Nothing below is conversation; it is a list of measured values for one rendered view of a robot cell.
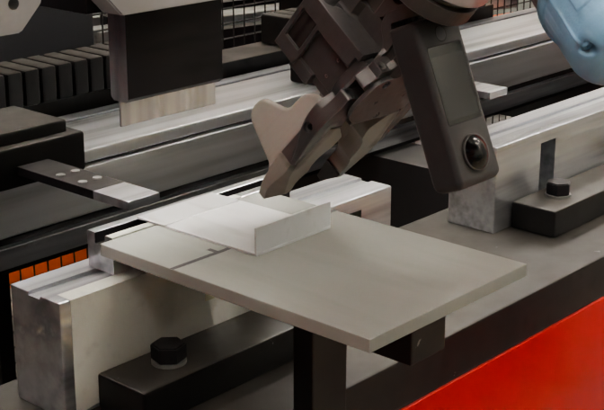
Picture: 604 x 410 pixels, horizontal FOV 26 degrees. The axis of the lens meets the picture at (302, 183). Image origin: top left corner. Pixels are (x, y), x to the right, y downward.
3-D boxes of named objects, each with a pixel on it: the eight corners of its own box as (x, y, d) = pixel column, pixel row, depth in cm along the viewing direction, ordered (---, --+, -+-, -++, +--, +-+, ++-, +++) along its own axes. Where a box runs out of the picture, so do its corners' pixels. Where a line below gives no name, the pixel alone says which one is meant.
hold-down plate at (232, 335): (145, 431, 97) (143, 394, 96) (98, 408, 100) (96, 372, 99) (396, 313, 118) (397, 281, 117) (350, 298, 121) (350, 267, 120)
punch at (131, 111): (129, 129, 99) (124, 4, 97) (112, 124, 101) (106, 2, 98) (223, 105, 107) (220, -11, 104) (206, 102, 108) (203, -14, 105)
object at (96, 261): (113, 274, 101) (111, 238, 100) (89, 265, 103) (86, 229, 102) (289, 213, 115) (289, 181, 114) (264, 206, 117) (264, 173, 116)
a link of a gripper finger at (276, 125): (229, 147, 97) (308, 62, 93) (273, 208, 95) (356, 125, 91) (204, 147, 95) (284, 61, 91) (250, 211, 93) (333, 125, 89)
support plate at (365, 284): (369, 353, 82) (369, 339, 82) (100, 255, 99) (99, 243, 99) (527, 276, 95) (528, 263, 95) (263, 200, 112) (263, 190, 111)
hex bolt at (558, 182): (562, 200, 139) (563, 186, 139) (539, 195, 141) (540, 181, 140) (575, 195, 141) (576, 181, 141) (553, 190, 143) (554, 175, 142)
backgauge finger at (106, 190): (88, 237, 104) (84, 177, 103) (-92, 174, 121) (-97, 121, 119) (197, 202, 113) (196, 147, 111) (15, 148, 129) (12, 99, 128)
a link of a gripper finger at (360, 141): (315, 119, 103) (354, 46, 96) (359, 176, 101) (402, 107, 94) (285, 131, 102) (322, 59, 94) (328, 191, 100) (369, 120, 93)
